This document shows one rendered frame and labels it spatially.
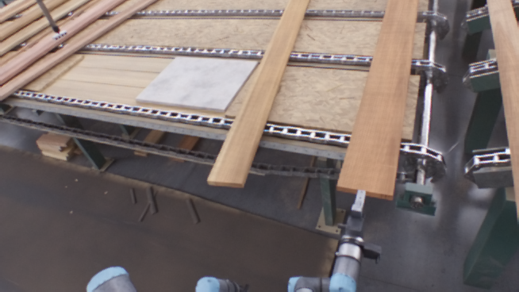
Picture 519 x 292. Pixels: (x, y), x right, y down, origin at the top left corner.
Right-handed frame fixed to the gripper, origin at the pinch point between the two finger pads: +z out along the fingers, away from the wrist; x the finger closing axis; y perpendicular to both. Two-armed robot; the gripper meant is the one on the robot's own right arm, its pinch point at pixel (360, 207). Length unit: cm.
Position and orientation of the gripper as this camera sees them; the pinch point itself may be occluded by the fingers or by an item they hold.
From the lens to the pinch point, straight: 127.3
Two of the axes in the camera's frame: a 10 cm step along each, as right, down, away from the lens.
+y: -9.2, -1.2, 3.6
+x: 1.7, 7.3, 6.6
